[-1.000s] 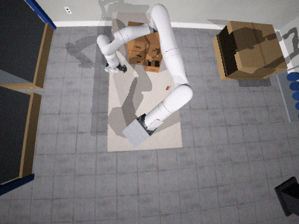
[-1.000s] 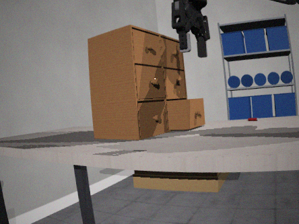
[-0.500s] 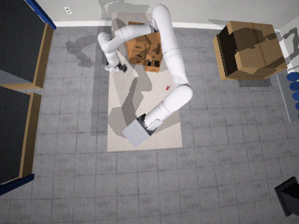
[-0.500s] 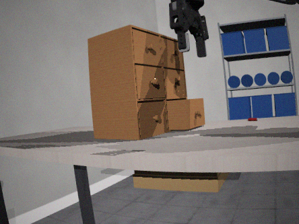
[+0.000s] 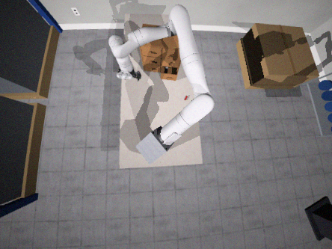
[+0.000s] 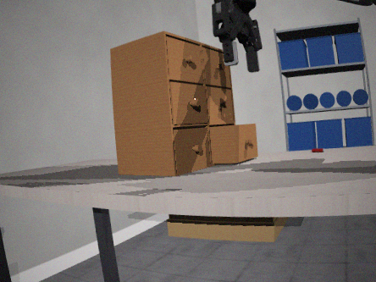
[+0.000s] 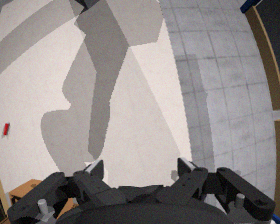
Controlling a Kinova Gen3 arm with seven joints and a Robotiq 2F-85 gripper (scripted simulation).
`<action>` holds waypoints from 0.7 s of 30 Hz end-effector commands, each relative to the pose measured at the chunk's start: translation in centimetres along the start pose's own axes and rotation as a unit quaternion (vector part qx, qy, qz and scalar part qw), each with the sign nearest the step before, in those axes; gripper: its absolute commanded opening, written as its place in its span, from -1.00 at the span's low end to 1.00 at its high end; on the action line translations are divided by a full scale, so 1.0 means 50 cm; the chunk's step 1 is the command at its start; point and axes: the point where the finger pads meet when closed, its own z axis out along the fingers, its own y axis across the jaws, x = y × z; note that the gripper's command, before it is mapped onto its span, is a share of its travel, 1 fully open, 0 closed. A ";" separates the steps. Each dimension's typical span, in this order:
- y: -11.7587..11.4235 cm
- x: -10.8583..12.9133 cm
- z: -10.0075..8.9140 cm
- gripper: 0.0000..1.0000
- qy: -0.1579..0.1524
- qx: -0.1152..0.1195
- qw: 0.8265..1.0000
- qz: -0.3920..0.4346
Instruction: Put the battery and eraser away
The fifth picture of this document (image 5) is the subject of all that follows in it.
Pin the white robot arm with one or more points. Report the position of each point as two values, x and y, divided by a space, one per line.
178 24

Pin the small wooden chest of drawers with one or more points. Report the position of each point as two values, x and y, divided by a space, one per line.
168 42

